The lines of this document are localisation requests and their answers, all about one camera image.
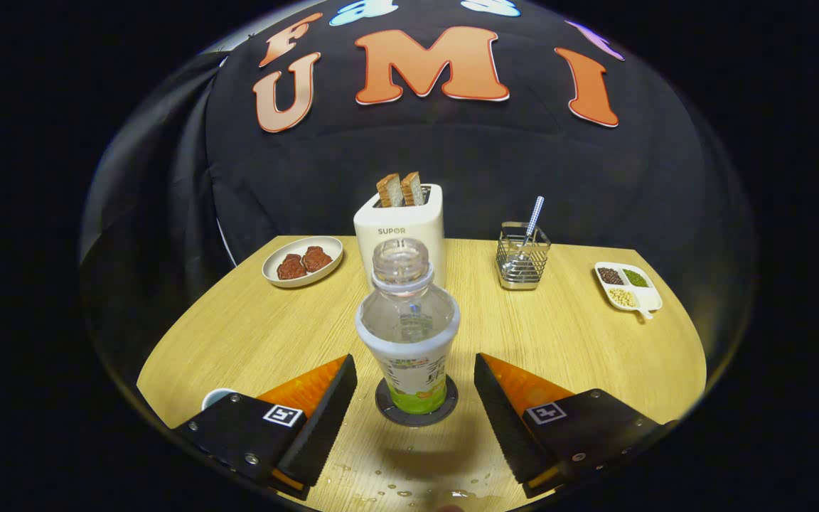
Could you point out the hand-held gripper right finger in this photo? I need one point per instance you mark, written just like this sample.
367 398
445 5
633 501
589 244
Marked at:
502 427

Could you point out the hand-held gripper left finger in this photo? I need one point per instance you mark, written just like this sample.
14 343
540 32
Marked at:
324 427

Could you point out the dark round coaster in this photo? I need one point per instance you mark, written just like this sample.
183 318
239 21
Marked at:
383 409

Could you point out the white cup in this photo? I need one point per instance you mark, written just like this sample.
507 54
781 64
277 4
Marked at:
216 395

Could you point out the clear plastic juice bottle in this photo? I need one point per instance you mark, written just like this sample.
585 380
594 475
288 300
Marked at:
409 341

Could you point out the wooden table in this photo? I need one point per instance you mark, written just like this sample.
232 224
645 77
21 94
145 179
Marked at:
559 341

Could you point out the white round plate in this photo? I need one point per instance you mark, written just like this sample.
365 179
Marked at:
274 274

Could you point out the brown meat piece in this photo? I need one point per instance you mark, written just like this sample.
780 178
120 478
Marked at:
317 259
291 267

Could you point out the white divided bean dish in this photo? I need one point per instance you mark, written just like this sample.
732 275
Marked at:
648 295

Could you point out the white toaster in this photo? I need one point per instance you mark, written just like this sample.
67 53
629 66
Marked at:
399 227

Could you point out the metal spoon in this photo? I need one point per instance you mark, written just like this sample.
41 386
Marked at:
536 213

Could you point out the toast slice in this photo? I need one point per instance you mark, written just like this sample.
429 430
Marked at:
414 188
389 190

